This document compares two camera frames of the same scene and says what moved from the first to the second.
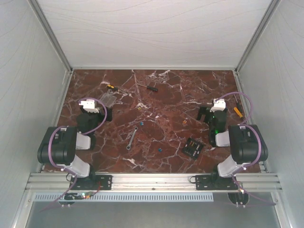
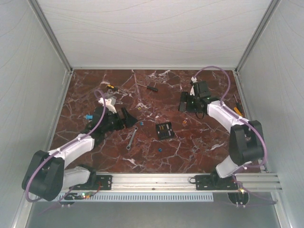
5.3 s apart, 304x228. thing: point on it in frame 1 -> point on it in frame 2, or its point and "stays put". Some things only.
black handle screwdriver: x=149 y=88 stays put
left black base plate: x=94 y=182 stays put
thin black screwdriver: x=239 y=105 stays put
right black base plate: x=214 y=182 stays put
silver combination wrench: x=128 y=147 stays put
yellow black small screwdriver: x=112 y=87 stays put
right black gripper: x=202 y=111 -> x=185 y=98
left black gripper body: x=95 y=118 -> x=115 y=123
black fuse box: x=192 y=148 -> x=165 y=130
